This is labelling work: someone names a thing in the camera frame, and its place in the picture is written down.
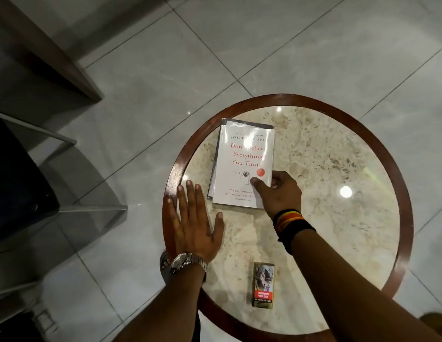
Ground striped red yellow black wristband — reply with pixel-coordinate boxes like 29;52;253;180
272;209;307;232

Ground person's right hand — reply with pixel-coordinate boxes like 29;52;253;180
250;170;303;221

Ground white book with red dot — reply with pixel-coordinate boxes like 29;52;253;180
212;119;276;210

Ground small cigarette pack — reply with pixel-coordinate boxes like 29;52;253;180
252;261;276;310

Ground person's right forearm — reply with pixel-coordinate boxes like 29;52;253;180
290;229;442;342

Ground black chair with metal frame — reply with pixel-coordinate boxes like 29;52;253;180
0;110;129;300

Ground person's dark trousers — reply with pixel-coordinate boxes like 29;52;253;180
192;309;202;342

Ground person's left hand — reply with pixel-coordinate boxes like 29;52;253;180
166;180;225;264

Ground brown wooden furniture edge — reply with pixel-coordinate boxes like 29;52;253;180
0;0;104;102

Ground round marble table wooden rim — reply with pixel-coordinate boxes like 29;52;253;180
162;93;415;342

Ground small grey floor box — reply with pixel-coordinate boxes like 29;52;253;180
34;309;59;333

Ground person's left forearm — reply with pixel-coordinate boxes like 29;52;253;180
112;263;207;342

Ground silver wristwatch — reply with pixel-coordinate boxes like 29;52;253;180
159;249;209;284

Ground dark grey book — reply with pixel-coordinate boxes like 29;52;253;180
206;118;275;200

